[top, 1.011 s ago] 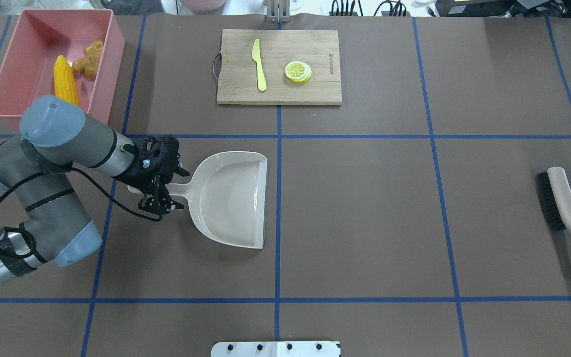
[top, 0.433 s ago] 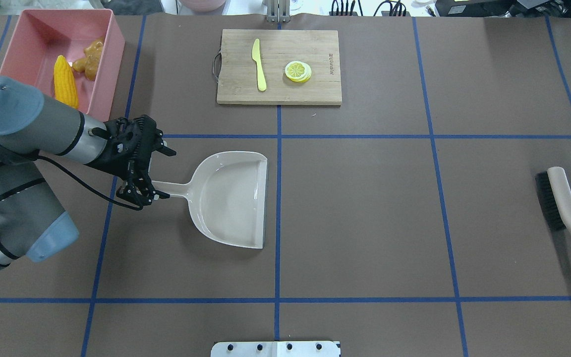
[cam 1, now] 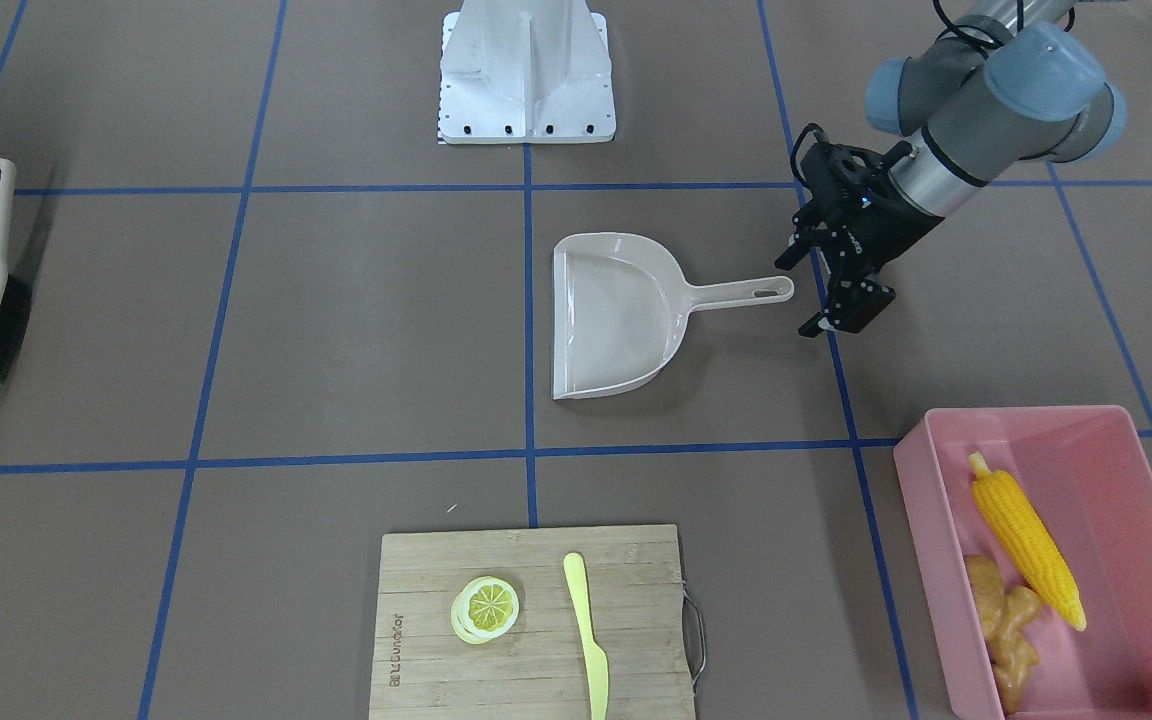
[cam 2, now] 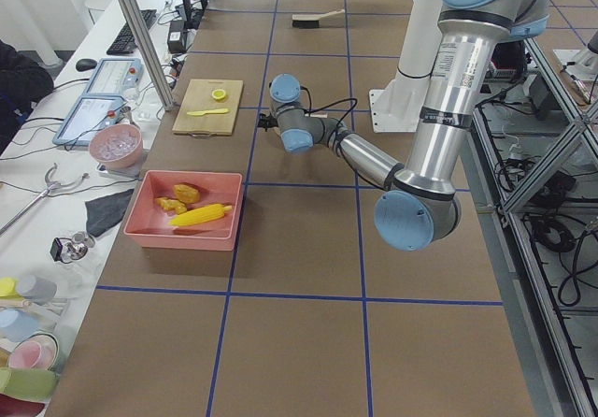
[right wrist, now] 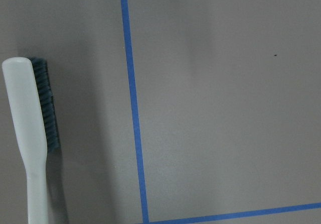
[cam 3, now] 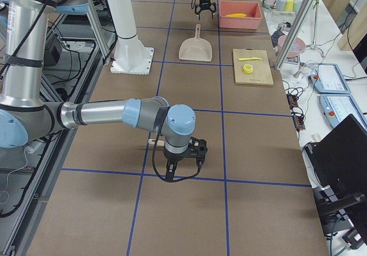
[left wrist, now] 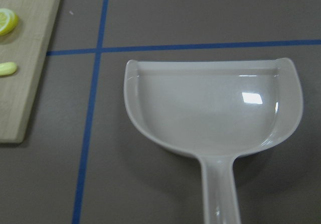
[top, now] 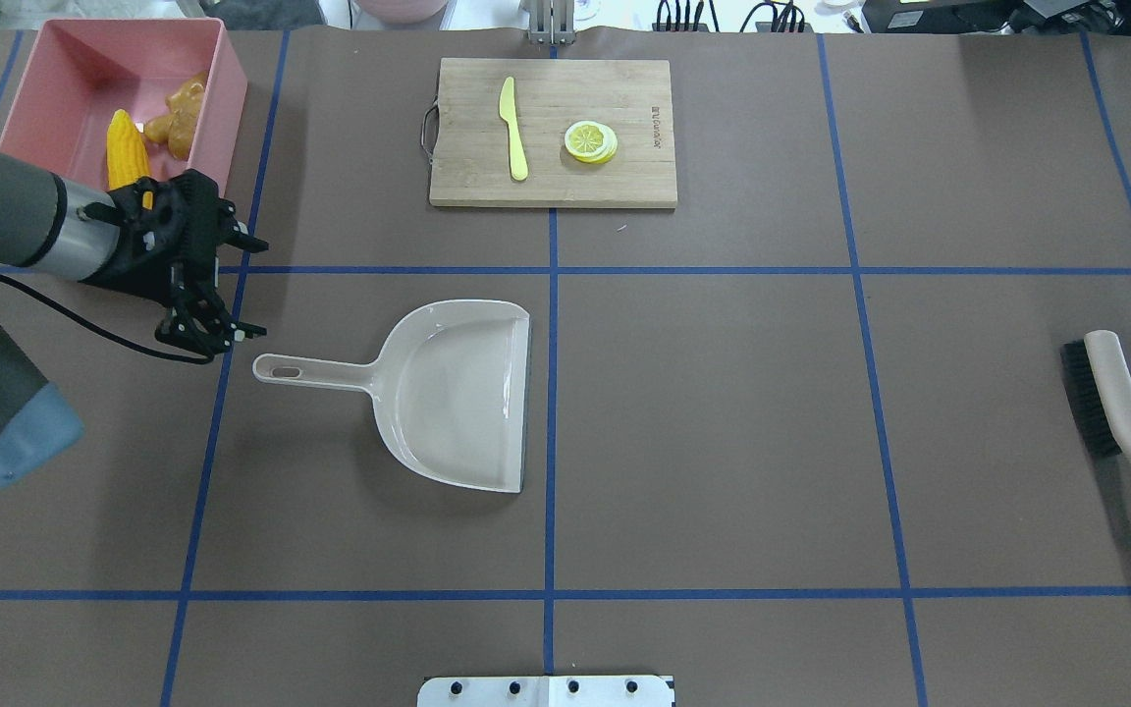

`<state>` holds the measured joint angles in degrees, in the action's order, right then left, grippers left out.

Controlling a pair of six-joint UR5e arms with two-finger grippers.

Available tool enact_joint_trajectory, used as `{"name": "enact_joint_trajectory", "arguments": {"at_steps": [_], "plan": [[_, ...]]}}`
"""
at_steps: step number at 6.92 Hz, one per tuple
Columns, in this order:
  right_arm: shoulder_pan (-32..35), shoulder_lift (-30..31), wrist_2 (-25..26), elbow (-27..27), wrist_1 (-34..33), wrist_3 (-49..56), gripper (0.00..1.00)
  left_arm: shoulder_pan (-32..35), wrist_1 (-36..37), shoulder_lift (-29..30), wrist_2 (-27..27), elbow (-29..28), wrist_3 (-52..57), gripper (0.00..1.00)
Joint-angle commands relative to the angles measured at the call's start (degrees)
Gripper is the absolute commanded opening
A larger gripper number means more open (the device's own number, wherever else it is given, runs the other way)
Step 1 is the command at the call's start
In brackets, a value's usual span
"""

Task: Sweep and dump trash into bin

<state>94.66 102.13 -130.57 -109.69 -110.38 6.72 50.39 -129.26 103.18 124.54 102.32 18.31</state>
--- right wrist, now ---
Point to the beige hand brush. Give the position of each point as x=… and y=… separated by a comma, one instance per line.
x=31, y=102

